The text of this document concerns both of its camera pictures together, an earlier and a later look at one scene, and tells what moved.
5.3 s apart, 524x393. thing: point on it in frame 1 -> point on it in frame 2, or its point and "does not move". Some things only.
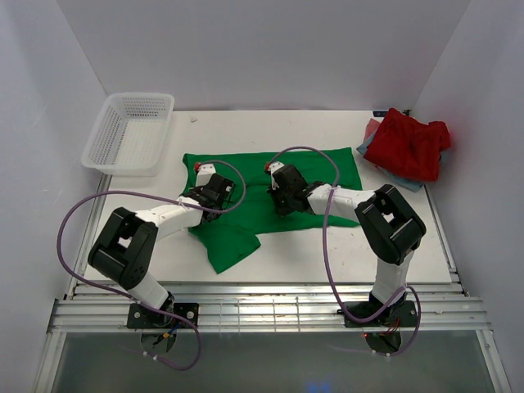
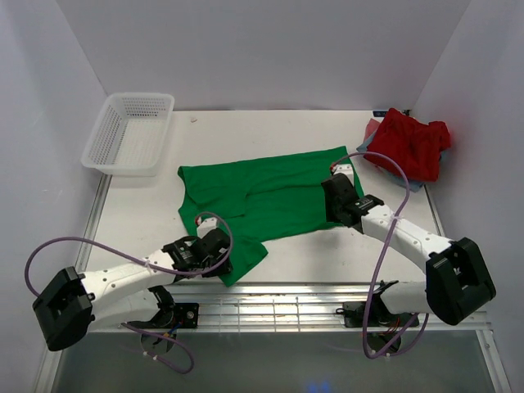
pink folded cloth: x=372 y=126 does not move
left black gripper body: x=198 y=190 -> x=225 y=268
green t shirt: x=250 y=211 does not move
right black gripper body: x=282 y=201 -> x=330 y=211
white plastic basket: x=129 y=134 does not move
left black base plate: x=142 y=317 does not move
